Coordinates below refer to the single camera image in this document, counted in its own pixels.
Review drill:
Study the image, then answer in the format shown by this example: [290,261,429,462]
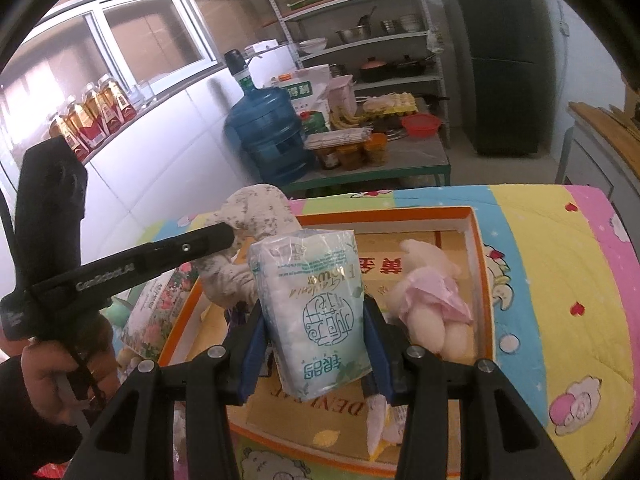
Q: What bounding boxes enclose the oil bottle red label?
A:
[97,74,137,123]
[47,112,88,161]
[65,95,103,146]
[82,82,121,133]

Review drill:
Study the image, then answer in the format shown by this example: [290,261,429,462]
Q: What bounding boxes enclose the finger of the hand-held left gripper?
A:
[144,222,237,275]

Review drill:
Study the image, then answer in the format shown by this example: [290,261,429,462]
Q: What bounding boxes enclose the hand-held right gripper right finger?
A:
[362,294,563,480]

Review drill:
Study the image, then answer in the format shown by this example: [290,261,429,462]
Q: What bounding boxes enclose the floral tissue box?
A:
[120,267,201,361]

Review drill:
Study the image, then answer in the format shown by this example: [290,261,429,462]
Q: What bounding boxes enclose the grey kitchen counter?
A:
[555,101,640,211]

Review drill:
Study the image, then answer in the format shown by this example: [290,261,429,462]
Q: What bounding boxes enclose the egg tray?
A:
[362,92,418,116]

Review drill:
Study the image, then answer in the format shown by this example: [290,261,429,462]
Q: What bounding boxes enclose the red plastic basket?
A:
[401,113,442,138]

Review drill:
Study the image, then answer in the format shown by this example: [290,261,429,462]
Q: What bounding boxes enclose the water pump dispenser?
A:
[223,49,256,88]

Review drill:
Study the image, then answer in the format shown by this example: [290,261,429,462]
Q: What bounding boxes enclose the green bag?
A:
[300,110,328,136]

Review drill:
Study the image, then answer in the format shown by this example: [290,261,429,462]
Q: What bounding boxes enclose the pale green round sponge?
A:
[107,300,136,331]

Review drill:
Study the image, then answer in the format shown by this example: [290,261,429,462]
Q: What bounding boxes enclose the dark grey refrigerator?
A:
[435,0,543,157]

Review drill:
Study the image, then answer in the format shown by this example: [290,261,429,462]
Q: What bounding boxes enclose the beige plush doll pink dress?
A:
[390,239,475,361]

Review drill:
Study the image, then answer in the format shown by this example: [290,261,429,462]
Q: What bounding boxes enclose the speckled white plush toy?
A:
[200,185,301,306]

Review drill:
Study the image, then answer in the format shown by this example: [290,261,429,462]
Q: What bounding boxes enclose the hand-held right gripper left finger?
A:
[62,307,271,480]

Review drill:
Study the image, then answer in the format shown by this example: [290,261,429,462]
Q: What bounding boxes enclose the small tissue packet yellow print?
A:
[367,395,408,461]

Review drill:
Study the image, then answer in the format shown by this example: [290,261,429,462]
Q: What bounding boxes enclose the white tissue pack teal print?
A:
[247,229,376,396]

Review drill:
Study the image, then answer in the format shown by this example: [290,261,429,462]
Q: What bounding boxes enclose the metal shelf rack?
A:
[260,0,451,146]

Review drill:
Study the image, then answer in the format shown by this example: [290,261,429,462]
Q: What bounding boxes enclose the white sack green print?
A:
[270,66,333,116]

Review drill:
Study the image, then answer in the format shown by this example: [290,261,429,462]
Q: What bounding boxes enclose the orange-rimmed golden shallow box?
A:
[157,205,496,478]

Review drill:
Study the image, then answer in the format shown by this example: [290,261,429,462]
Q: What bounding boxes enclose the blue water jug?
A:
[223,85,311,186]

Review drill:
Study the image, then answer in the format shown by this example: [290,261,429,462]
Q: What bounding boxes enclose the black pot red lid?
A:
[360,57,388,83]

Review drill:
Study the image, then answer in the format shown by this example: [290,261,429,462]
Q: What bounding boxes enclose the person's left hand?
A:
[20,304,123,427]

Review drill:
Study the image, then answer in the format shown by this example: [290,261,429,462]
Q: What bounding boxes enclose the wooden chopping board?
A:
[570,101,640,156]

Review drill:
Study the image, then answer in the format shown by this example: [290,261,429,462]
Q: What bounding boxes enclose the black wok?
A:
[387,55,436,78]

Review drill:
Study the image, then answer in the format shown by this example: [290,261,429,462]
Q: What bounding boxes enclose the steel mixing bowl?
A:
[336,27,372,45]

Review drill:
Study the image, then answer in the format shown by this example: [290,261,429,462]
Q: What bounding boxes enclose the grey low table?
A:
[280,105,451,196]

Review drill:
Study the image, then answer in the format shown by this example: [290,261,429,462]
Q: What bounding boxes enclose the bananas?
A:
[330,105,363,131]

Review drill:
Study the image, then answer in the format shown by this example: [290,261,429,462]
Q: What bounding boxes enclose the sliding window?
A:
[0,0,226,126]

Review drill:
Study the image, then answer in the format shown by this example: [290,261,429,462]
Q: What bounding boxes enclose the dried noodle packet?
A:
[305,127,373,151]

